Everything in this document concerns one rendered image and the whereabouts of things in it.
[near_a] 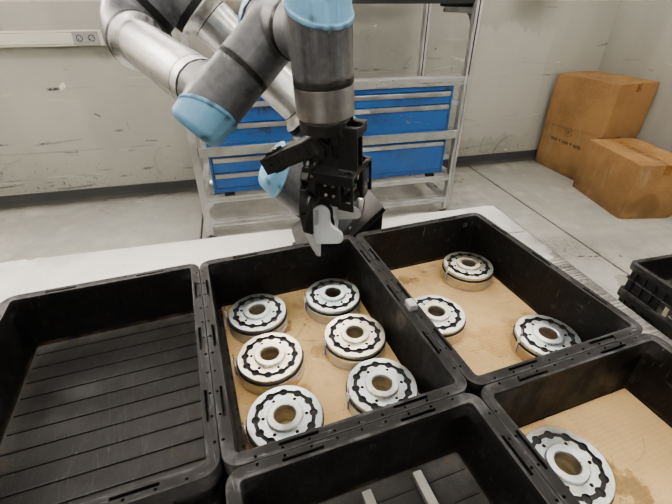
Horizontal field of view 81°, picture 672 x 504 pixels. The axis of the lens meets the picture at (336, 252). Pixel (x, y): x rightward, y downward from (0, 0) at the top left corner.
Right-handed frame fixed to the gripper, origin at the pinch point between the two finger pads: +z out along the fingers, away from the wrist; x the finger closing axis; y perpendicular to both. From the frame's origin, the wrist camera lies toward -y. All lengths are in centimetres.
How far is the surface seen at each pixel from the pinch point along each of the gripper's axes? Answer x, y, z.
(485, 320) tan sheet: 9.8, 27.4, 18.4
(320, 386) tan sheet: -16.1, 6.6, 15.4
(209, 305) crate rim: -15.8, -12.1, 5.4
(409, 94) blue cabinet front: 194, -42, 38
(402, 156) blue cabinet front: 190, -43, 76
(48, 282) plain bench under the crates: -10, -79, 29
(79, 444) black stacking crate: -38.0, -18.3, 13.1
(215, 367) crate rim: -25.1, -3.2, 4.3
